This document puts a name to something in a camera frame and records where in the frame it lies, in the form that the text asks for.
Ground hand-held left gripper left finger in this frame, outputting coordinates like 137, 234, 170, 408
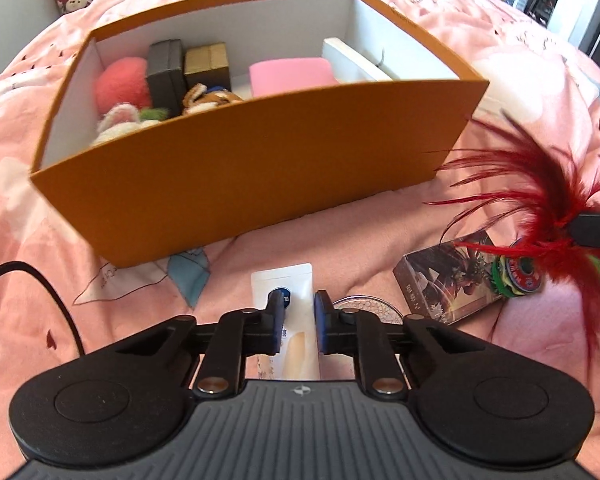
115, 290, 287, 396

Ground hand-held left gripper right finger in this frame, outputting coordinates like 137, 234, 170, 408
314, 290, 486, 396

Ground red feather shuttlecock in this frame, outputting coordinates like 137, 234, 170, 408
425, 110, 600, 377

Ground white hand cream tube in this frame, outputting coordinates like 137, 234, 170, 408
250, 262, 322, 382

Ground orange cardboard box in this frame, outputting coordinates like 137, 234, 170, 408
29, 0, 491, 269

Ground brown sailor dog plush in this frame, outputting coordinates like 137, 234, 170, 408
181, 83, 244, 116

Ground pink box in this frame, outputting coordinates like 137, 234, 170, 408
249, 57, 339, 99

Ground white crochet rabbit plush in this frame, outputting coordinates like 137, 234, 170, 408
90, 105, 154, 149

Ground long white box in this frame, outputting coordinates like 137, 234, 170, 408
321, 36, 394, 84

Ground gold box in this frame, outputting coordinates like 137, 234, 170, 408
182, 42, 232, 94

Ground dark grey box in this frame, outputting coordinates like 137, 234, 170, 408
146, 40, 187, 111

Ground pink green fluffy ball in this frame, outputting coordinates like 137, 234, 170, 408
94, 57, 170, 122

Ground round floral compact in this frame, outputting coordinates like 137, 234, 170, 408
332, 296, 399, 327

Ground dark printed card box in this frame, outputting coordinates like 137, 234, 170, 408
393, 232, 507, 324

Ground black cable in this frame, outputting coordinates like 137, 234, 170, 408
0, 260, 87, 358

